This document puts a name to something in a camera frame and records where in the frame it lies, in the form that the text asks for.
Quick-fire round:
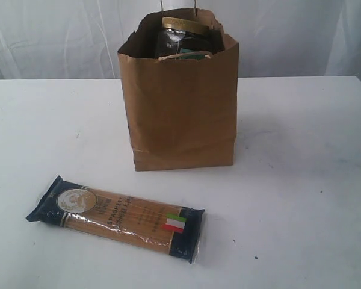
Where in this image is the brown paper bag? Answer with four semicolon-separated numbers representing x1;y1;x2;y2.
117;8;239;171

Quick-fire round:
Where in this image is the spaghetti packet navy blue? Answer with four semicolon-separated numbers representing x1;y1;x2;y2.
26;176;205;263

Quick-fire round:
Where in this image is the clear jar gold lid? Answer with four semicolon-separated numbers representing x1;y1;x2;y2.
155;17;214;58

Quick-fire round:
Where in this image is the white curtain backdrop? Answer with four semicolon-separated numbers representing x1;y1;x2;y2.
0;1;361;79

